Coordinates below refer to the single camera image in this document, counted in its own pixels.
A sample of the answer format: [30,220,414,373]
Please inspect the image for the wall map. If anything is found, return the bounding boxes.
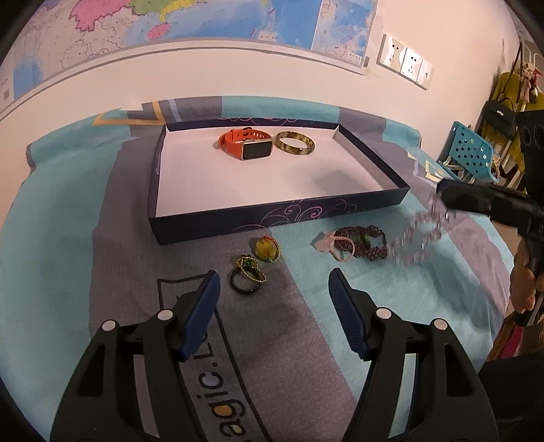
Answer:
[0,0,379,124]

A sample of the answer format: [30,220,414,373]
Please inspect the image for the clear crystal bracelet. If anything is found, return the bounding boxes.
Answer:
[393,210,445,266]

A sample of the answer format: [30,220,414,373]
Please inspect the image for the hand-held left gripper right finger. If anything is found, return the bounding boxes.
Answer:
[329,269,499,442]

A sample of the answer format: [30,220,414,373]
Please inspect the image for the white wall sockets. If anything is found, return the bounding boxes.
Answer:
[378,34,404,71]

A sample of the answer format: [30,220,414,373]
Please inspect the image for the dark blue shallow box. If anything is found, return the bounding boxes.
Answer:
[149,120,411,246]

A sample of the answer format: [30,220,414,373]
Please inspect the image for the black ring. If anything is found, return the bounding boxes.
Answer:
[229,269,261,297]

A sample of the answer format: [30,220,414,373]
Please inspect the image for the orange smartwatch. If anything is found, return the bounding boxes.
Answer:
[218,127,273,161]

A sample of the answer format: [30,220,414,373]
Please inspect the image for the person's right hand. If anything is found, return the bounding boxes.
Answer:
[510,251,540,313]

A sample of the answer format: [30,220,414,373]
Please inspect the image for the pink cord bracelet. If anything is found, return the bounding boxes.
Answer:
[314,233,355,262]

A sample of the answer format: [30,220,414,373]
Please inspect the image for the green bead gold ring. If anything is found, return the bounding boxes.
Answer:
[236,255,268,285]

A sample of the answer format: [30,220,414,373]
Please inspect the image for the dark purple beaded bracelet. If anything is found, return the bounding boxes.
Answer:
[334,226,388,260]

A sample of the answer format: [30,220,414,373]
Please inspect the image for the amber bangle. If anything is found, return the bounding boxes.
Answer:
[275,131,316,155]

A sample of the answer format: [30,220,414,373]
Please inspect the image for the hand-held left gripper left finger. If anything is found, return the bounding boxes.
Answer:
[50,270,221,442]

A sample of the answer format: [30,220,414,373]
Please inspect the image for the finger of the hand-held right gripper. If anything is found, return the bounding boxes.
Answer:
[437,178,494,219]

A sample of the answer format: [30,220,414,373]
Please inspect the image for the black handbag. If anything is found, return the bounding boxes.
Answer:
[480,98,519,137]

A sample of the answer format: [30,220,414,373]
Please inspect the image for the dark cloth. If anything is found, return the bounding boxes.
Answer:
[480,353,544,442]

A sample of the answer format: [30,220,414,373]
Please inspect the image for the plush toy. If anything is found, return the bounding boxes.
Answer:
[521,64,540,103]

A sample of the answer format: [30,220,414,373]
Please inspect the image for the blue plastic basket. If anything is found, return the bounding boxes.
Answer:
[438,121,496,183]

